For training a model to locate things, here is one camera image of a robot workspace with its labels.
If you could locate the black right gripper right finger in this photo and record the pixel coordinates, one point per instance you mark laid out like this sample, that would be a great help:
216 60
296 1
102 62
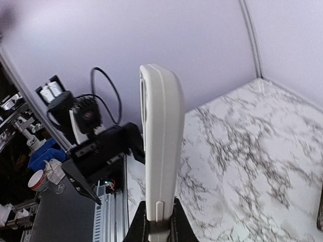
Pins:
181 230

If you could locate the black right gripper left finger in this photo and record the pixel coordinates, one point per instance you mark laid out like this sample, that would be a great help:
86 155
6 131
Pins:
138 231

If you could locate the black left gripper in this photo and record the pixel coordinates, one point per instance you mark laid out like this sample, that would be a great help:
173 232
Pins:
98 152

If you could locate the translucent grey phone case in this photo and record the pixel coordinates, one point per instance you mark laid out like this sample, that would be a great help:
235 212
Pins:
162 115

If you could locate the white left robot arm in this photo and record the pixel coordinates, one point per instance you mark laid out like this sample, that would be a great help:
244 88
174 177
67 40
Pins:
58 115

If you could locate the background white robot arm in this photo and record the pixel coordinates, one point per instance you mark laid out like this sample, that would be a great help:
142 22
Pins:
28 129

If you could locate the clear glass cup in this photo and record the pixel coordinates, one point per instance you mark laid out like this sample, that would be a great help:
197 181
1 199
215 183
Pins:
59 188

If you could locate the blue storage bin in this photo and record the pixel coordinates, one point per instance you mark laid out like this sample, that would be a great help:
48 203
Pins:
49 150

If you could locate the white bowl red stripe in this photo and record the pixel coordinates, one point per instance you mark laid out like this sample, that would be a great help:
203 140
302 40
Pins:
38 182

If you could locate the black patterned square plate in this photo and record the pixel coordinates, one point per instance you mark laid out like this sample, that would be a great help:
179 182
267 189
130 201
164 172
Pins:
319 221

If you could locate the front aluminium frame rail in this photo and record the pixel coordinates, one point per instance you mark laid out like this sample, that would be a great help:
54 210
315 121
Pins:
111 219

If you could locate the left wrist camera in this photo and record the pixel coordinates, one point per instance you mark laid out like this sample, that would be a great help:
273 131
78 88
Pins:
85 118

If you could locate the left aluminium corner post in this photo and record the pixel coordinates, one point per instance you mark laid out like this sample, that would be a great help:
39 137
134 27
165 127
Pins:
252 38

